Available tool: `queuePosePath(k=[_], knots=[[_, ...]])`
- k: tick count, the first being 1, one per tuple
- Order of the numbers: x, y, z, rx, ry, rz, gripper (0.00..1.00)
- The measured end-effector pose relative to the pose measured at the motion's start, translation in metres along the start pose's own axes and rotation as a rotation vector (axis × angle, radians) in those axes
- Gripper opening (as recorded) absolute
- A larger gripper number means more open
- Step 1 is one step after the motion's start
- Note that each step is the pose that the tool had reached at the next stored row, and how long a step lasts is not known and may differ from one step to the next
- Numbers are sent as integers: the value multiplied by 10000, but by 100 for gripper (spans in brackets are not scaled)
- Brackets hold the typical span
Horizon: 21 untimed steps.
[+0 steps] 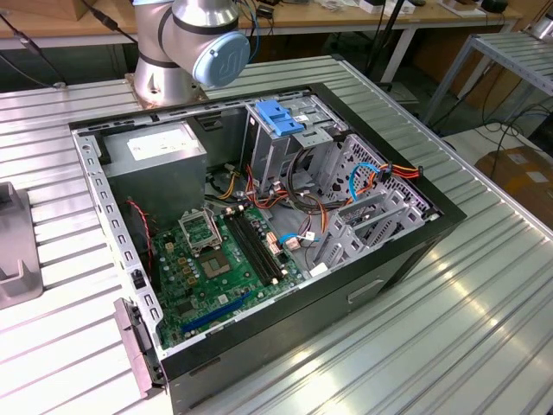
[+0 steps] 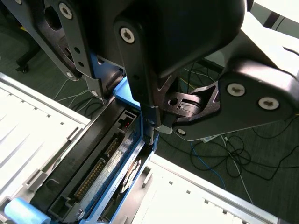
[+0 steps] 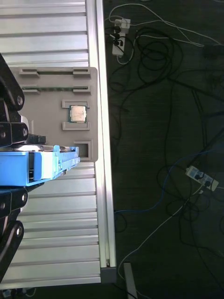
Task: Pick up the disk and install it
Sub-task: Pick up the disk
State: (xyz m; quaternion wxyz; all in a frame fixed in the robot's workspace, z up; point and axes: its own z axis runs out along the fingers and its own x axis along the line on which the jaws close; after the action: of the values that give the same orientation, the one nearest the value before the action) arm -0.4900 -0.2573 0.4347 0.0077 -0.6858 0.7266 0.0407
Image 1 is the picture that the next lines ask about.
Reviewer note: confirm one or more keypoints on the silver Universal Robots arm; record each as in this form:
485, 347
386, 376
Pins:
155, 43

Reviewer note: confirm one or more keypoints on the metal disk bay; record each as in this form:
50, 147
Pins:
341, 242

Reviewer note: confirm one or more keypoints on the black RAM slot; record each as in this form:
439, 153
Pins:
256, 243
267, 237
250, 246
262, 240

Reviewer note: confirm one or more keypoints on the metal optical drive cage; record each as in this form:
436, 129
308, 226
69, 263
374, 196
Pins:
268, 151

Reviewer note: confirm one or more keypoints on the blue plastic cage latch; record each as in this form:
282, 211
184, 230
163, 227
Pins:
281, 125

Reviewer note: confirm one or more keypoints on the CPU socket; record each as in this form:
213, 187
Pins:
214, 264

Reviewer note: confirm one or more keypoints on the green motherboard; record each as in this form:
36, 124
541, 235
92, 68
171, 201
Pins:
203, 298

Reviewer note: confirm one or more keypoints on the blue expansion slot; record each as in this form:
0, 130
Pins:
216, 313

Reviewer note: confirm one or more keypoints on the grey power supply unit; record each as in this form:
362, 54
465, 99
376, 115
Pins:
155, 186

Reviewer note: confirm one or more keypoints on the black open PC case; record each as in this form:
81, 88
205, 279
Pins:
281, 341

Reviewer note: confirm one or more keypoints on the black power adapter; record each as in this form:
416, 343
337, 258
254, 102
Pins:
264, 10

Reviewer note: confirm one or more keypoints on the grey plastic bezel strip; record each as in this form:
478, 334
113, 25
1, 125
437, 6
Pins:
129, 341

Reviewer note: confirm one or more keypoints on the wooden desk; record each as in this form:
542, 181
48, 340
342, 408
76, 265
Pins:
337, 17

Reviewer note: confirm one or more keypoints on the small white box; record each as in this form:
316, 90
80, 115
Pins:
371, 6

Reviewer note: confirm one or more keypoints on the black tripod stand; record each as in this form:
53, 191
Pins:
396, 15

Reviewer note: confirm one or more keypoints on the brown cardboard box with labels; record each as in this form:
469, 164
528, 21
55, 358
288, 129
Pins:
518, 173

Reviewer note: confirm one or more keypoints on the grey parts rack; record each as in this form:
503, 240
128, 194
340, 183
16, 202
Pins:
19, 242

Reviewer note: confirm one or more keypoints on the metal slat side table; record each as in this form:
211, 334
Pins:
514, 54

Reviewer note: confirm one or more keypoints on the small black device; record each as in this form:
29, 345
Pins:
494, 5

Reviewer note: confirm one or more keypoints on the silver metal cylinder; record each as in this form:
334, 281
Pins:
542, 28

